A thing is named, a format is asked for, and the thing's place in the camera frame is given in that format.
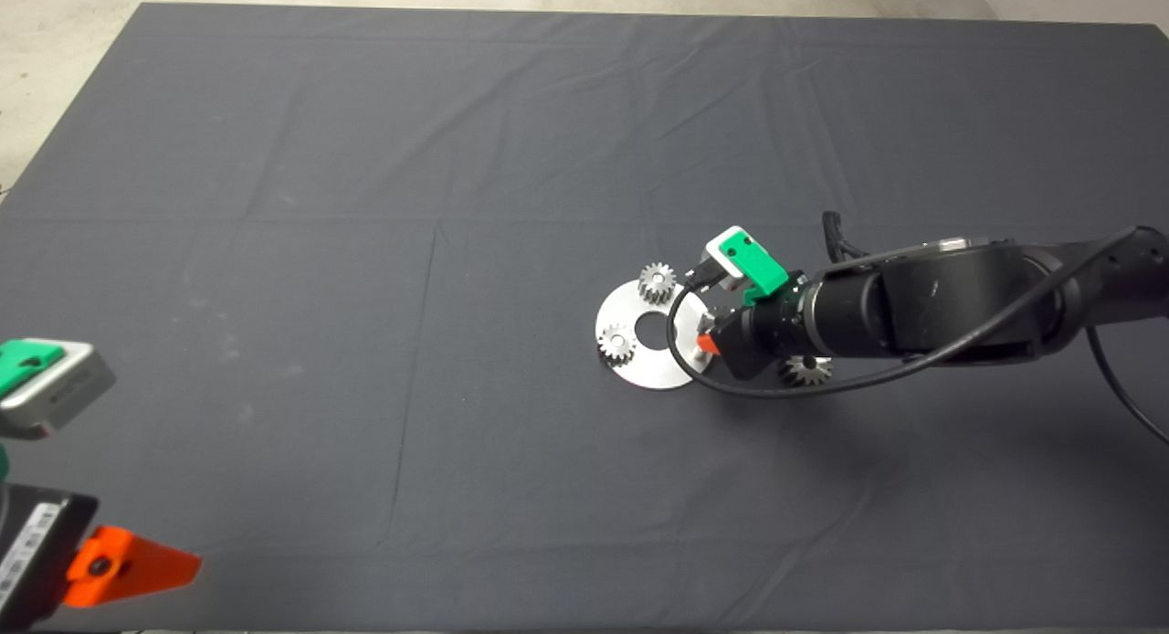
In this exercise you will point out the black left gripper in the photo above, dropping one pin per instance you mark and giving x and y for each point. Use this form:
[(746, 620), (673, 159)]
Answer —
[(36, 556)]

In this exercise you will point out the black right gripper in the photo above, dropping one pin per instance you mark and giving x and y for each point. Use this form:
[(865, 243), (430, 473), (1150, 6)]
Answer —
[(758, 337)]

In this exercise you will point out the small steel gear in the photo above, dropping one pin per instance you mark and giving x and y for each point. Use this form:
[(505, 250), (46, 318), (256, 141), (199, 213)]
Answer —
[(657, 284), (706, 323), (617, 344)]

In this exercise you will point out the large steel gear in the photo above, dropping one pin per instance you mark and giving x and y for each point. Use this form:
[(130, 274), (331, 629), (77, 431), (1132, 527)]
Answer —
[(805, 372)]

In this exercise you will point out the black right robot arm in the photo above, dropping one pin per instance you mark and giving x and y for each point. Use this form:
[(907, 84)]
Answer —
[(959, 296)]

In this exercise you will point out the round metal plate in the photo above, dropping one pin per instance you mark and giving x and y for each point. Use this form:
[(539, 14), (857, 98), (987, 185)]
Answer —
[(639, 374)]

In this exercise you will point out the dark grey table cloth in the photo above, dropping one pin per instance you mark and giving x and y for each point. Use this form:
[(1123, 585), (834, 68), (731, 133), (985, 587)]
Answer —
[(365, 250)]

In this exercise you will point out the right wrist camera green mount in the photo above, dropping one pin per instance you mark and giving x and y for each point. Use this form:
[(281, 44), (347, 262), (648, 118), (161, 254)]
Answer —
[(749, 259)]

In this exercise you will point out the wrist camera green mount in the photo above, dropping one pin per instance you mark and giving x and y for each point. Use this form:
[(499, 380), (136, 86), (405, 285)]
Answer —
[(50, 387), (749, 259)]

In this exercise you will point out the left wrist camera green mount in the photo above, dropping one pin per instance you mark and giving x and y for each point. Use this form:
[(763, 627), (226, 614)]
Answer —
[(50, 387)]

